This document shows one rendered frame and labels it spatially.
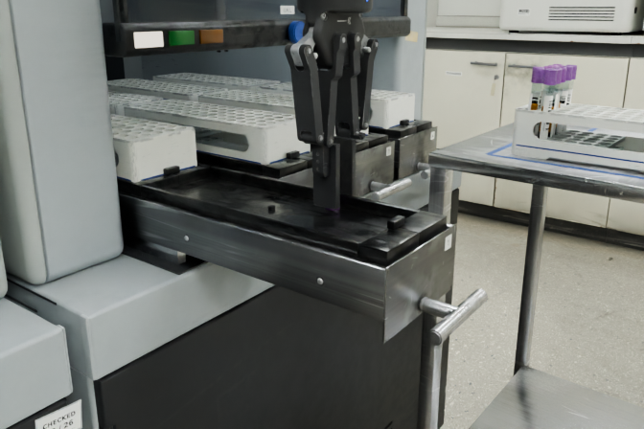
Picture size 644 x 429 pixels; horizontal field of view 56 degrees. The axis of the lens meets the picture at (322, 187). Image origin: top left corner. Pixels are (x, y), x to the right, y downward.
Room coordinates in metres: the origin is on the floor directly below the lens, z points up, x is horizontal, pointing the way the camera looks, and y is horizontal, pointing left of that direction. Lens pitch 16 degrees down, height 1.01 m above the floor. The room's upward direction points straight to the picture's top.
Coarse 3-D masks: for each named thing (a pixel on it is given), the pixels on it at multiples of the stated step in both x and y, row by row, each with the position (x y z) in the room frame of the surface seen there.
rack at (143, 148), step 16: (112, 128) 0.76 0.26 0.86; (128, 128) 0.76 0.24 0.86; (144, 128) 0.76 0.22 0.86; (160, 128) 0.77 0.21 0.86; (176, 128) 0.77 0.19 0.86; (192, 128) 0.76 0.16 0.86; (128, 144) 0.69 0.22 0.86; (144, 144) 0.70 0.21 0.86; (160, 144) 0.72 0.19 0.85; (176, 144) 0.74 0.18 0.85; (192, 144) 0.76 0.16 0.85; (128, 160) 0.69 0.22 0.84; (144, 160) 0.70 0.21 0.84; (160, 160) 0.72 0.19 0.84; (176, 160) 0.74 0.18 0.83; (192, 160) 0.76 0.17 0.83; (128, 176) 0.69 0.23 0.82; (144, 176) 0.70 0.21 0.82
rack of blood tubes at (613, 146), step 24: (528, 120) 0.80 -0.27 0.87; (552, 120) 0.78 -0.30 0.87; (576, 120) 0.76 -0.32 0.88; (600, 120) 0.74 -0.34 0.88; (624, 120) 0.73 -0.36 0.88; (528, 144) 0.80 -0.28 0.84; (552, 144) 0.78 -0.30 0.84; (576, 144) 0.76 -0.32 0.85; (600, 144) 0.76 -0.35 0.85; (624, 144) 0.81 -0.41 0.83; (624, 168) 0.72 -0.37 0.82
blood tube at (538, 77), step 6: (534, 72) 0.81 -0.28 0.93; (540, 72) 0.80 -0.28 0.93; (534, 78) 0.81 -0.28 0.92; (540, 78) 0.80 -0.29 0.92; (534, 84) 0.81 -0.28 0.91; (540, 84) 0.81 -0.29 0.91; (534, 90) 0.81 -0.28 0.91; (540, 90) 0.81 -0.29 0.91; (534, 96) 0.81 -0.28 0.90; (534, 102) 0.81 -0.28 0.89; (528, 108) 0.81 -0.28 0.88; (534, 108) 0.81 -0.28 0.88; (534, 126) 0.81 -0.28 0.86; (534, 132) 0.81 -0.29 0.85
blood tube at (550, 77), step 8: (552, 72) 0.79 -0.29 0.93; (544, 80) 0.79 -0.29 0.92; (552, 80) 0.79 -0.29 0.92; (544, 88) 0.79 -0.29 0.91; (552, 88) 0.79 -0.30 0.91; (544, 96) 0.79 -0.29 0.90; (552, 96) 0.79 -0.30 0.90; (544, 104) 0.79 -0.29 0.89; (544, 128) 0.79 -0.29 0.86; (544, 136) 0.79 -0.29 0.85
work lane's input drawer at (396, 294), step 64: (128, 192) 0.68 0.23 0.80; (192, 192) 0.69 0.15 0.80; (256, 192) 0.69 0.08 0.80; (192, 256) 0.60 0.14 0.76; (256, 256) 0.55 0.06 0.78; (320, 256) 0.50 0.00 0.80; (384, 256) 0.48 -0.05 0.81; (448, 256) 0.56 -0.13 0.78; (384, 320) 0.46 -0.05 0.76; (448, 320) 0.47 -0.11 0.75
